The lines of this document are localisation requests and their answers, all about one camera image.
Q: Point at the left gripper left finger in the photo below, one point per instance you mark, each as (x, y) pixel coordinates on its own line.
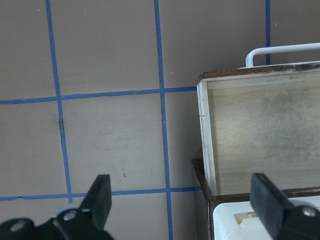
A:
(86, 222)

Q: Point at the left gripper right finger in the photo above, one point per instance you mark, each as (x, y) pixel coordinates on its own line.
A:
(283, 218)

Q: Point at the dark brown drawer cabinet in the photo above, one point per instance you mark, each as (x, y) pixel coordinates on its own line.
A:
(213, 201)

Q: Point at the wooden drawer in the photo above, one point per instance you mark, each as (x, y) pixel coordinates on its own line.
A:
(260, 120)

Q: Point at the white plastic tray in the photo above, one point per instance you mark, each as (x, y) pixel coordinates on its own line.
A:
(238, 221)

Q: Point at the white drawer handle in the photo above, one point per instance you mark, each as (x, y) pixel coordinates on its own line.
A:
(249, 60)

